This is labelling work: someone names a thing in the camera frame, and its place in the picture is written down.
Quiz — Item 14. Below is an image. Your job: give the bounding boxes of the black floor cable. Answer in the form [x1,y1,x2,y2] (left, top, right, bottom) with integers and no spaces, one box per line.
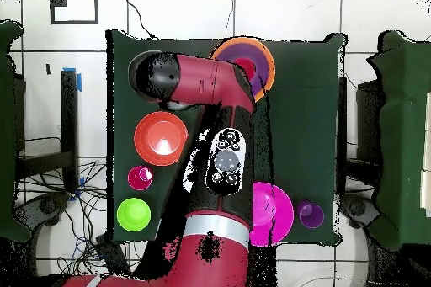
[120,0,158,40]

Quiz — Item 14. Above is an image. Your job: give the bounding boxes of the tangle of floor cables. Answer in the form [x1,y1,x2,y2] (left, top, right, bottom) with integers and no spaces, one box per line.
[16,136,149,278]

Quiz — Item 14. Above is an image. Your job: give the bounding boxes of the white box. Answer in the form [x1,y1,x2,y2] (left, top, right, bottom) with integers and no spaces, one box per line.
[420,91,431,217]

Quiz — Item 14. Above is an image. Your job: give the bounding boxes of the pink bowl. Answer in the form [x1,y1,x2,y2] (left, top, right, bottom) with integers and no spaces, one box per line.
[249,181,295,247]

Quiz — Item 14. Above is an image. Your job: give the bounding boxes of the blue tape strip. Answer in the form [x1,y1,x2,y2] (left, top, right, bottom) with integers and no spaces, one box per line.
[61,66,82,93]

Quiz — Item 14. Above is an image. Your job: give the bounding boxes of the purple cup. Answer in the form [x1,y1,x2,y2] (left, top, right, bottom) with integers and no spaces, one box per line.
[295,201,326,230]

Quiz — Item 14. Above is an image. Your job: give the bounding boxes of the red cup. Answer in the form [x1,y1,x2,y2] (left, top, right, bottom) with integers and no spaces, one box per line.
[232,56,258,82]

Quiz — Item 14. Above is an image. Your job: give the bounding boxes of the black wheeled base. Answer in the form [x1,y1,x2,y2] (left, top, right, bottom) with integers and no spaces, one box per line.
[14,192,72,231]
[339,194,381,231]

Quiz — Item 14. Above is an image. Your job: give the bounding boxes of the green cloth side table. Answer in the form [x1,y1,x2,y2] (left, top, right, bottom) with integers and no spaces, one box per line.
[368,29,431,251]
[0,19,31,242]

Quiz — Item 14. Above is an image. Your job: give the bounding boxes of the purple bowl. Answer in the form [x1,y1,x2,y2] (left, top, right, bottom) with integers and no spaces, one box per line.
[215,42,271,96]

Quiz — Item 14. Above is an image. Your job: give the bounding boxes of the crimson cup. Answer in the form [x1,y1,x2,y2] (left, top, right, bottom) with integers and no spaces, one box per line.
[126,165,154,192]

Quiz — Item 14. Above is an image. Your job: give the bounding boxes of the orange bowl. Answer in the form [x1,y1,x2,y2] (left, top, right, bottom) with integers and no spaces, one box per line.
[209,36,276,104]

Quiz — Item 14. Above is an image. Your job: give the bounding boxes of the black stand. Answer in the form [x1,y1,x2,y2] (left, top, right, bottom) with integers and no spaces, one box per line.
[337,77,383,180]
[14,70,79,194]

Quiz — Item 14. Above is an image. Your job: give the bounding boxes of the dark green tablecloth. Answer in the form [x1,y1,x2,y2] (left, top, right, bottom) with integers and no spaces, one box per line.
[106,29,346,244]

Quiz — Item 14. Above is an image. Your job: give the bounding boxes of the red-orange bowl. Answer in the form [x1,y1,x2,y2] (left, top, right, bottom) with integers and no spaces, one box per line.
[133,110,190,167]

